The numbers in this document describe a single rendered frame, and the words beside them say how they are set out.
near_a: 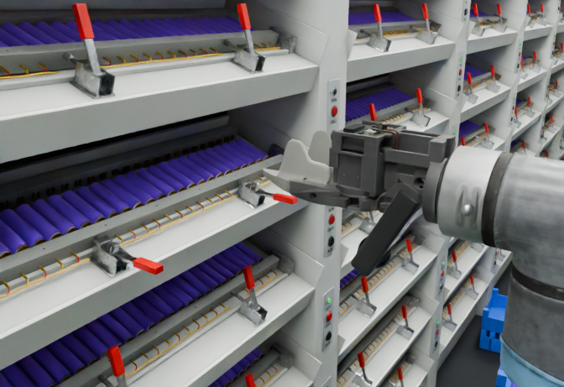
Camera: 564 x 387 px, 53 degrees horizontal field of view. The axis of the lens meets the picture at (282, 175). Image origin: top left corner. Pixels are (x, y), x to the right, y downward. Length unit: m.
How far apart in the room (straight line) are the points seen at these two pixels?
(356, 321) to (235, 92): 0.72
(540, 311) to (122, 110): 0.45
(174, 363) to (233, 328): 0.12
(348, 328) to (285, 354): 0.21
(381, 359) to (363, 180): 1.03
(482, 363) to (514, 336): 1.70
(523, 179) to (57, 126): 0.43
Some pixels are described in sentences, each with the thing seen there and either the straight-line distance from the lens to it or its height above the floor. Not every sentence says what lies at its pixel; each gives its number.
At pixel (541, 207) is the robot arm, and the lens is 0.52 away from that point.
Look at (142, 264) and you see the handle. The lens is 0.64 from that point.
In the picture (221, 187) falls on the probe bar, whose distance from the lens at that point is 0.84.
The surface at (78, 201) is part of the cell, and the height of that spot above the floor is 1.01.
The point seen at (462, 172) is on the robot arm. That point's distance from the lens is 0.54.
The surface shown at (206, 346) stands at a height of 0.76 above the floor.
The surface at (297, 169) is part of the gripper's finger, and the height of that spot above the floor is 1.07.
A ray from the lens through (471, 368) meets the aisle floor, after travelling 2.25.
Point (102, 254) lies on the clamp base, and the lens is 0.68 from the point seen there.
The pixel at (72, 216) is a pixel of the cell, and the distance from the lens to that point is 0.73.
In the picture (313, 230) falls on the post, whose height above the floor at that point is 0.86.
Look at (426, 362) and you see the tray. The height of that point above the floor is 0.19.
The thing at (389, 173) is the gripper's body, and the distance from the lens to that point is 0.59.
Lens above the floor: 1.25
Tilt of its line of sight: 17 degrees down
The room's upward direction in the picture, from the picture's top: straight up
